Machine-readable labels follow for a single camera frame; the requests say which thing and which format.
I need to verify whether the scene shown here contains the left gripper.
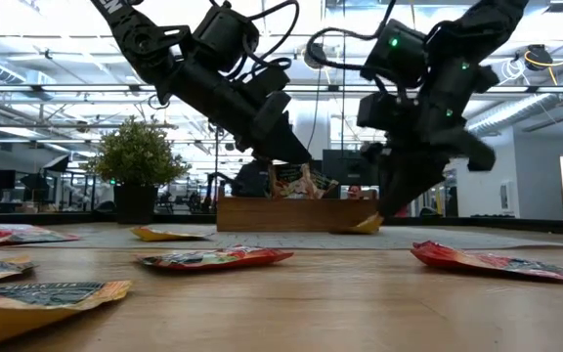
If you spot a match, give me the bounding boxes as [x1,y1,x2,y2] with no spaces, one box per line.
[235,90,312,165]

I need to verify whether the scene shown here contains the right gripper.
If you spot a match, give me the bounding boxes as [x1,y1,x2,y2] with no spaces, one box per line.
[359,129,497,219]

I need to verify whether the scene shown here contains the wooden compartment tray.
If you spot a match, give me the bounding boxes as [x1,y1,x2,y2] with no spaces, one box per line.
[216,184,379,233]

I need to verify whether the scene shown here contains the red strawberry tea bag sachet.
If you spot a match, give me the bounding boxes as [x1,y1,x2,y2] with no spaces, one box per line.
[410,240,563,287]
[0,223,81,245]
[136,246,295,273]

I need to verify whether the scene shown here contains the person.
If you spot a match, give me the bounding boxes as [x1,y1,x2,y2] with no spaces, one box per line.
[232,158,272,198]

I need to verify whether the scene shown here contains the green potted artificial plant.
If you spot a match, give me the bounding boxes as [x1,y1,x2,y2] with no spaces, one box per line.
[85,116,190,225]

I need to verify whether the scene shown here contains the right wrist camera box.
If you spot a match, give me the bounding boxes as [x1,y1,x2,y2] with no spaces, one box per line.
[357,91,400,131]

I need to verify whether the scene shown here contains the black ceiling cable reel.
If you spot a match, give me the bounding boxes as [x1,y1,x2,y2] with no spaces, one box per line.
[303,42,327,70]
[524,43,554,72]

